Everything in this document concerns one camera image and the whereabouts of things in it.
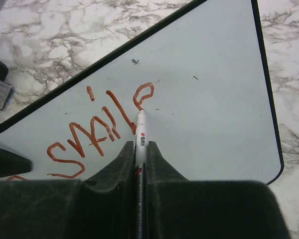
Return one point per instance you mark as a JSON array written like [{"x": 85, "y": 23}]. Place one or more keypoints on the red capped whiteboard marker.
[{"x": 138, "y": 223}]

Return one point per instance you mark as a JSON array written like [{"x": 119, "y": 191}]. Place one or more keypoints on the white whiteboard black frame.
[{"x": 201, "y": 76}]

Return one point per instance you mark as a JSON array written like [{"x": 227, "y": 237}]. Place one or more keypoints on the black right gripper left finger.
[{"x": 97, "y": 208}]

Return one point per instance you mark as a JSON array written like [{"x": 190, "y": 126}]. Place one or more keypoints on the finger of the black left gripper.
[{"x": 12, "y": 164}]

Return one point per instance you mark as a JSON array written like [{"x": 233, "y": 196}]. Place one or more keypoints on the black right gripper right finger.
[{"x": 181, "y": 209}]

